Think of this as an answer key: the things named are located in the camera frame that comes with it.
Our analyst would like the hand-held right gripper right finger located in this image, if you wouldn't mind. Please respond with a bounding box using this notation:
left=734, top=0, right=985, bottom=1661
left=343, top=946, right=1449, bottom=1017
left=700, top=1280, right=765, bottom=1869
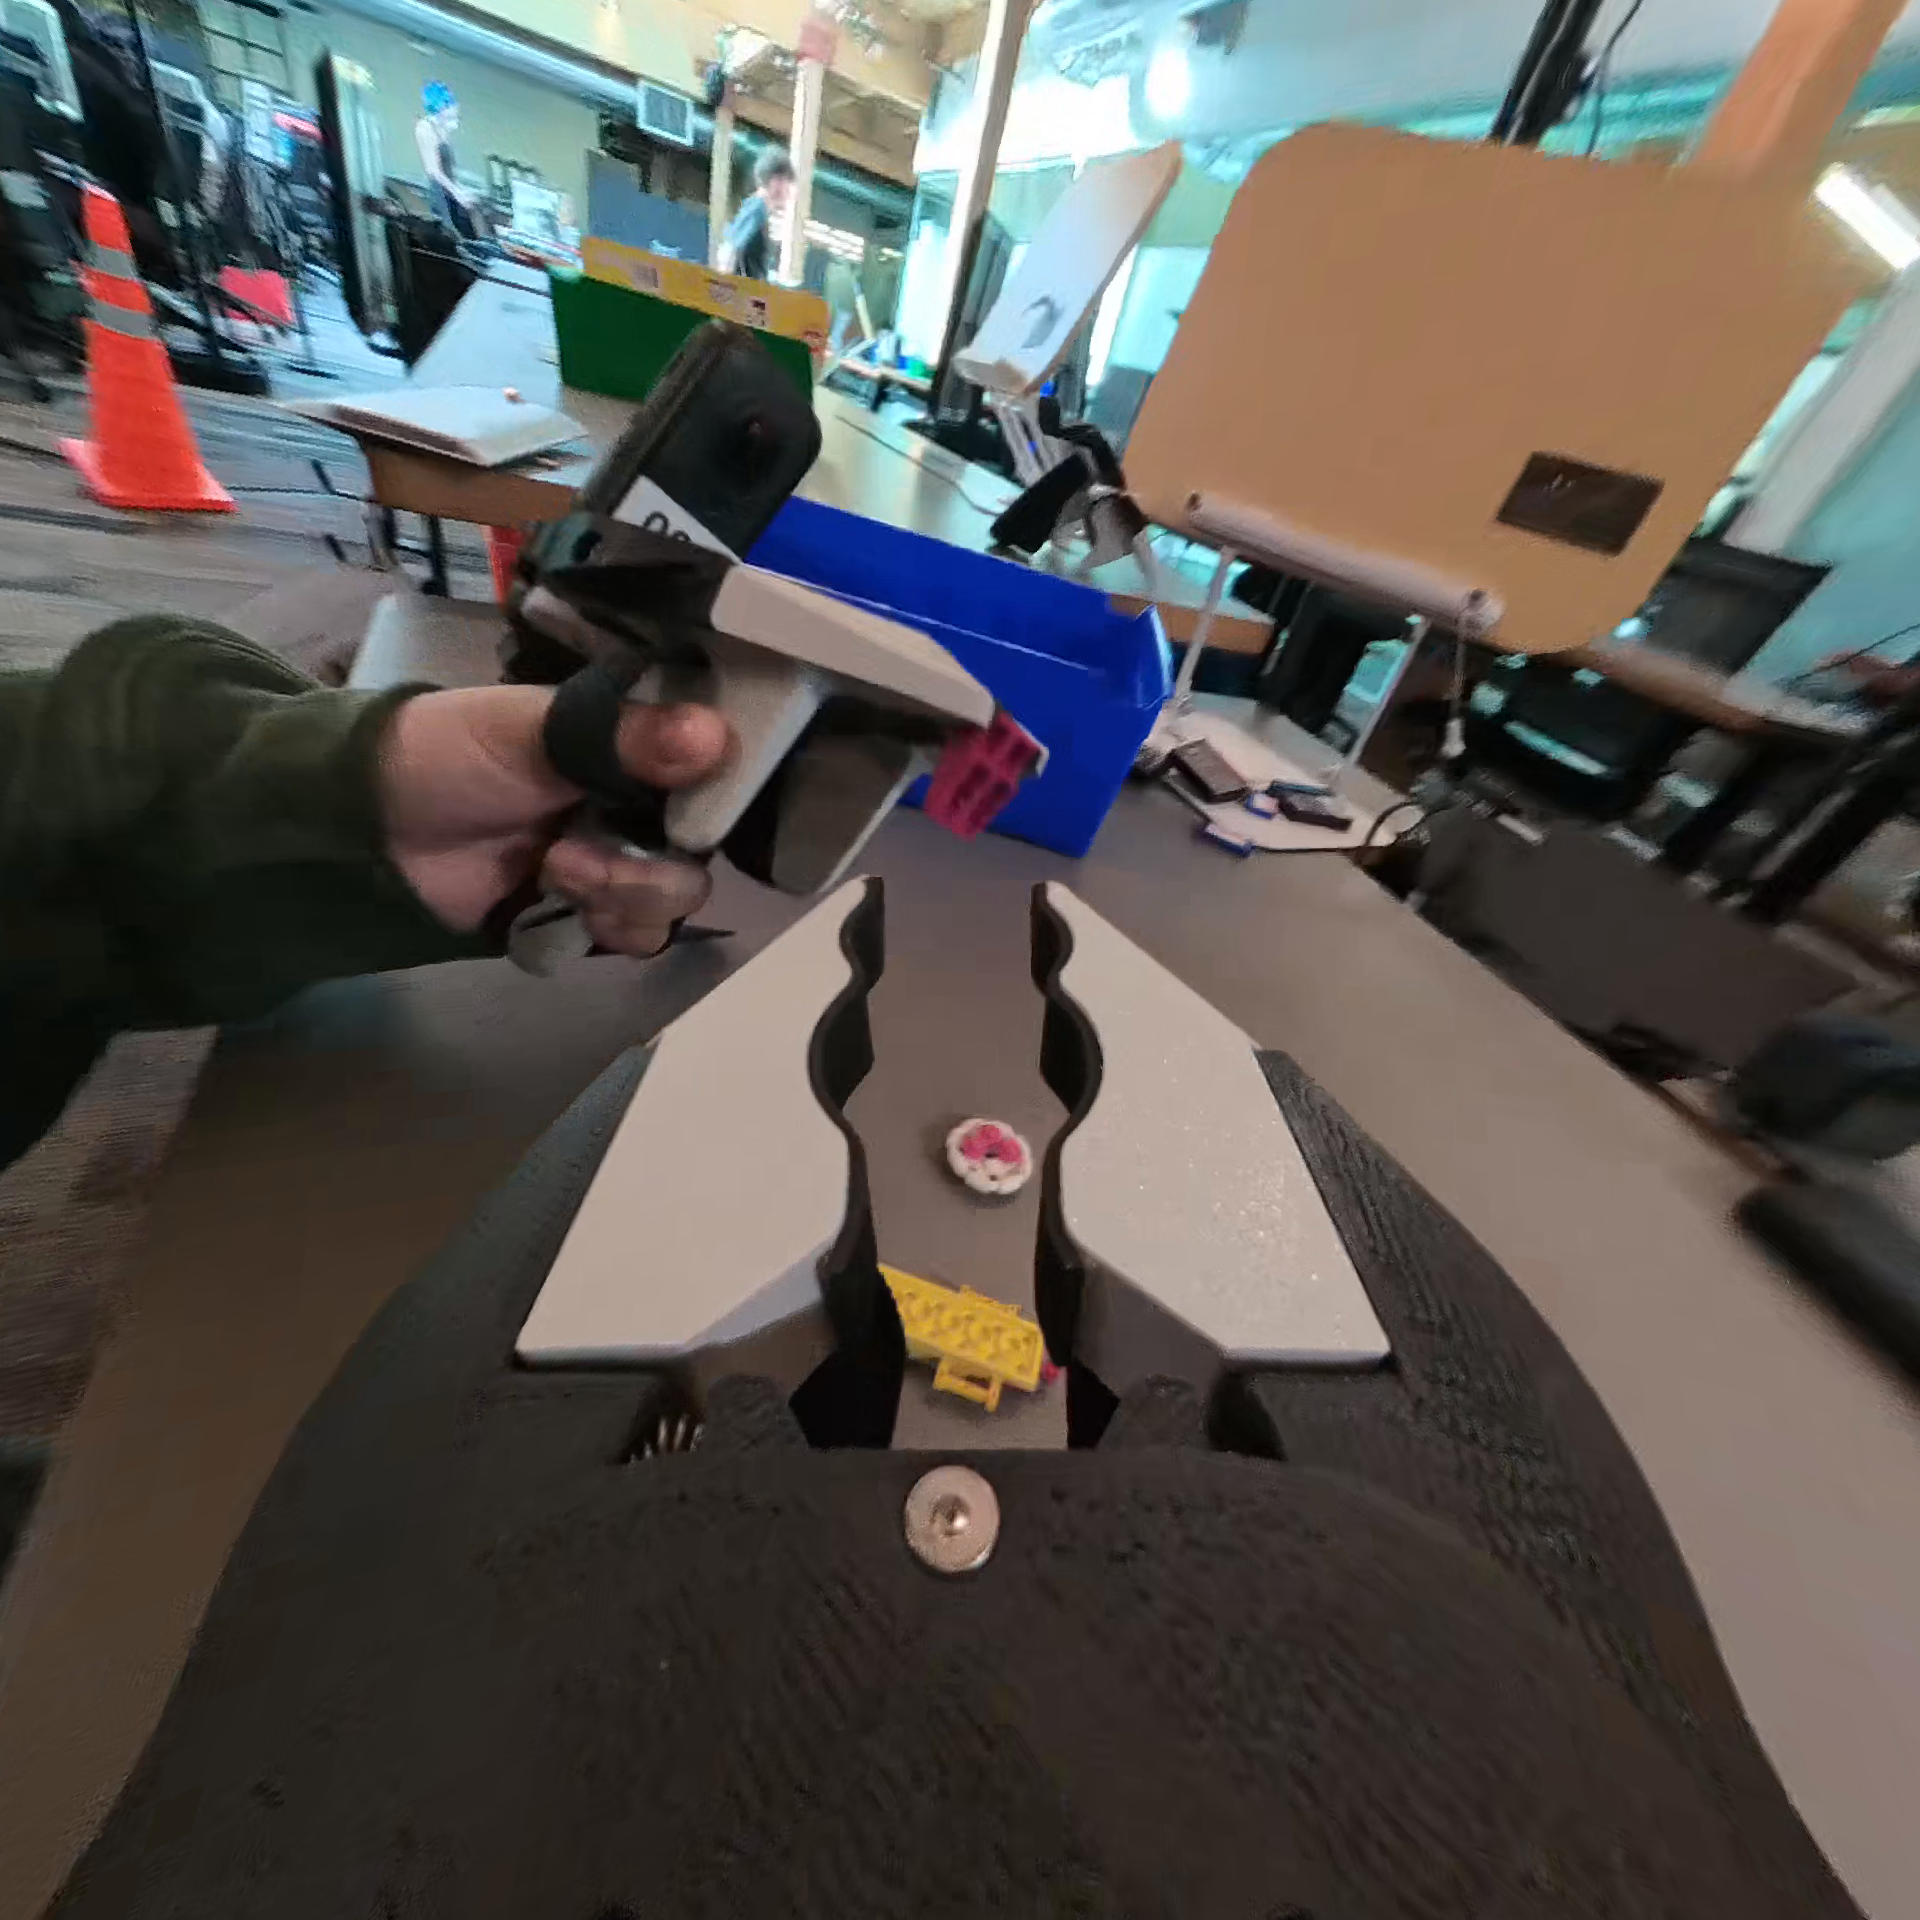
left=1029, top=877, right=1391, bottom=1369

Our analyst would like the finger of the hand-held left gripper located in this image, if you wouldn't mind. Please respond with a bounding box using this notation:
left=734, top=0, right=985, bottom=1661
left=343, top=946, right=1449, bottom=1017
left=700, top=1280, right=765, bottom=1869
left=715, top=714, right=939, bottom=905
left=709, top=564, right=1002, bottom=737

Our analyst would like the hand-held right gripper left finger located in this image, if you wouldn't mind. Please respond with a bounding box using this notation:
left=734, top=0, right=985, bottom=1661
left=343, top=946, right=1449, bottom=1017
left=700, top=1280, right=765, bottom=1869
left=517, top=876, right=901, bottom=1369

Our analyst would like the yellow lego piece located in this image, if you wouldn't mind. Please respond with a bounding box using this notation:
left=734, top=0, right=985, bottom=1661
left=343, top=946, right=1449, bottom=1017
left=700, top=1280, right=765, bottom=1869
left=876, top=1261, right=1047, bottom=1412

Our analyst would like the person's left forearm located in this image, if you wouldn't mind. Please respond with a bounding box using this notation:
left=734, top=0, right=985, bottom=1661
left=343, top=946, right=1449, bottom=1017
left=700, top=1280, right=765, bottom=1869
left=0, top=609, right=507, bottom=1172

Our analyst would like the round white pink lego piece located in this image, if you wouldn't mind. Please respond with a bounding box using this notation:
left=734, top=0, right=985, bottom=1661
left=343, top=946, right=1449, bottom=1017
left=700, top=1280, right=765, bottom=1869
left=943, top=1116, right=1036, bottom=1197

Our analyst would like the person's left hand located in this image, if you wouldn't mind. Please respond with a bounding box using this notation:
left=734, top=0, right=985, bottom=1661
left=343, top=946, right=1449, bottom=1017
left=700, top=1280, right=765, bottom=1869
left=381, top=678, right=739, bottom=962

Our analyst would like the green yellow cardboard box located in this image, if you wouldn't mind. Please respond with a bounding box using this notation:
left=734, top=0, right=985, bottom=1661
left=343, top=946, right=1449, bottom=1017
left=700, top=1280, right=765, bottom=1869
left=545, top=235, right=834, bottom=405

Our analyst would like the blue plastic bin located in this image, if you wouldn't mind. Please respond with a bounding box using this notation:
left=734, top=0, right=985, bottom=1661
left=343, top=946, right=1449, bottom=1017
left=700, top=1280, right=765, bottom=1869
left=744, top=496, right=1175, bottom=860

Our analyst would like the wooden table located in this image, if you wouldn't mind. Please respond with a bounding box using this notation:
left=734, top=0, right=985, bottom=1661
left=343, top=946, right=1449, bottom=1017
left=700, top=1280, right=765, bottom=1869
left=277, top=384, right=599, bottom=599

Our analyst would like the white flat sheet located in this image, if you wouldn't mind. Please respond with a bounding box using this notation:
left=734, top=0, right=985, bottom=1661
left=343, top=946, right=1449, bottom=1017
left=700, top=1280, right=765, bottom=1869
left=281, top=384, right=592, bottom=467

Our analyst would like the tilted white panel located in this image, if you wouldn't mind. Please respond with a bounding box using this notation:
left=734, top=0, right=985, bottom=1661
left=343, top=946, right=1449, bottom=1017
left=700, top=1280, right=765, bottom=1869
left=953, top=143, right=1183, bottom=396

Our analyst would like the white desk mat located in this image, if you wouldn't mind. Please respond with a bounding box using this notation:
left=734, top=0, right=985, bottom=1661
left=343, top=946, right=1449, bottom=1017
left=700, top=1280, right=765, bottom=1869
left=1147, top=706, right=1373, bottom=860

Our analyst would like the orange traffic cone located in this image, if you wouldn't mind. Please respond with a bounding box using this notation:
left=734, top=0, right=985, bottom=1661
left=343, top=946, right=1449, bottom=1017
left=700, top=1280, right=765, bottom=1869
left=58, top=180, right=236, bottom=515

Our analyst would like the tilted tan wooden board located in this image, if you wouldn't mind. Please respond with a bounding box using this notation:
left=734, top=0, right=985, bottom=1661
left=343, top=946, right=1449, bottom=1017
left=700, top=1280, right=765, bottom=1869
left=1118, top=122, right=1884, bottom=657

